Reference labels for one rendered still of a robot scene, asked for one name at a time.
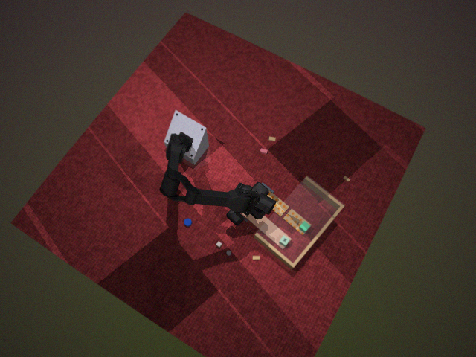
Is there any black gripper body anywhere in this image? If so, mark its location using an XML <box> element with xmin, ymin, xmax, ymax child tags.
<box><xmin>226</xmin><ymin>182</ymin><xmax>269</xmax><ymax>226</ymax></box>

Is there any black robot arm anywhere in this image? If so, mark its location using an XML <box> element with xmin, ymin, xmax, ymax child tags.
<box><xmin>159</xmin><ymin>132</ymin><xmax>276</xmax><ymax>219</ymax></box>

